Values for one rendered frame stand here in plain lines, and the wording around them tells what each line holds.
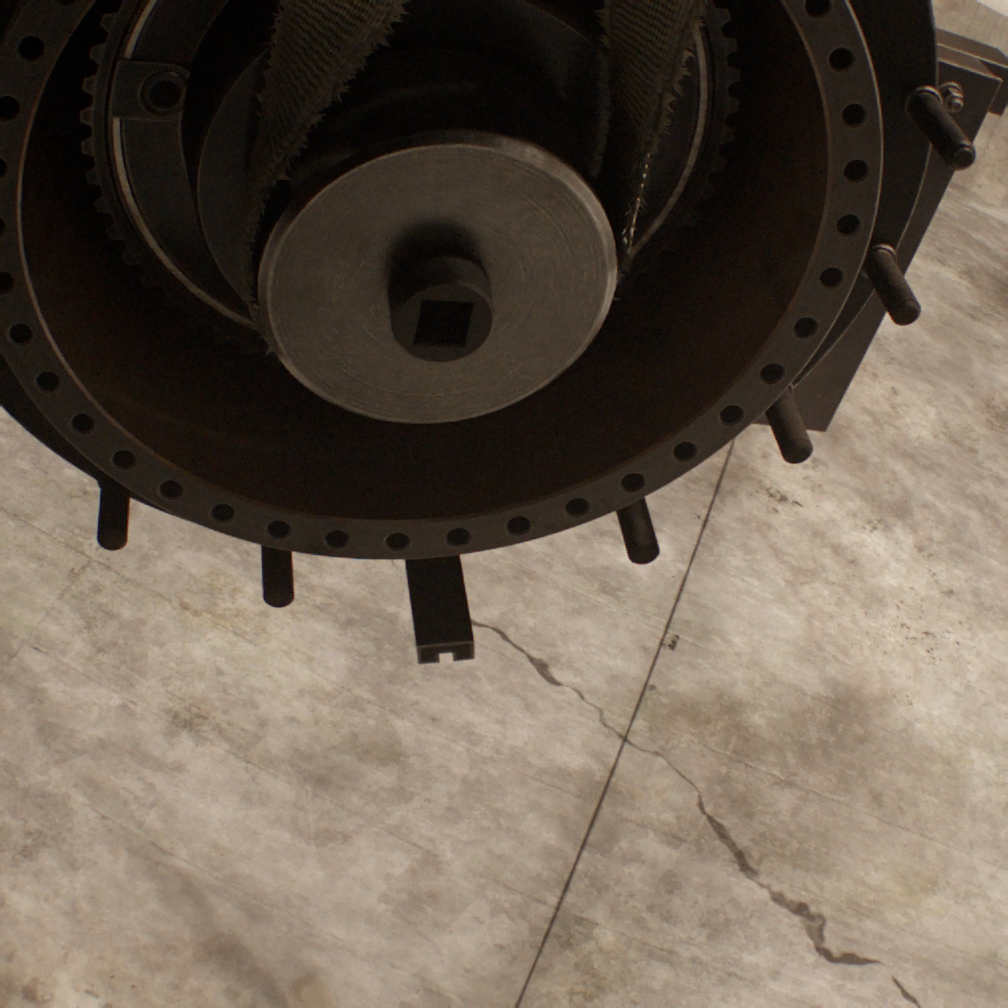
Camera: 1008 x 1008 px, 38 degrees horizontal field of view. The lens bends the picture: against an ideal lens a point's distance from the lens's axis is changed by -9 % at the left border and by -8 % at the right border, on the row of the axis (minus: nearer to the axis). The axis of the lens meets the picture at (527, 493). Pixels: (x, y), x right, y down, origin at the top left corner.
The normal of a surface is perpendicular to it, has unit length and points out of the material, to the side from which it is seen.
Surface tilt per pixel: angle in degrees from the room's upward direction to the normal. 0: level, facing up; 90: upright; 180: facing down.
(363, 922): 0
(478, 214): 90
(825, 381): 90
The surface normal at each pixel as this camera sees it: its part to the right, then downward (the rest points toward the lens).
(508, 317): 0.15, 0.67
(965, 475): 0.30, -0.73
